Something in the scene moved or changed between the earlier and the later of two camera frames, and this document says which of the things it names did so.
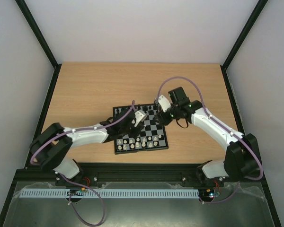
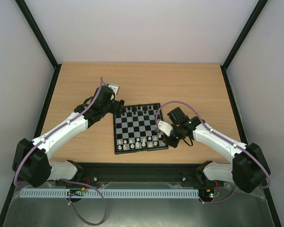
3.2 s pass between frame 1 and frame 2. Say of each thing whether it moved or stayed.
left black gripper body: moved
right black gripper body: moved
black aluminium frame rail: stayed
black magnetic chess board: stayed
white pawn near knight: stayed
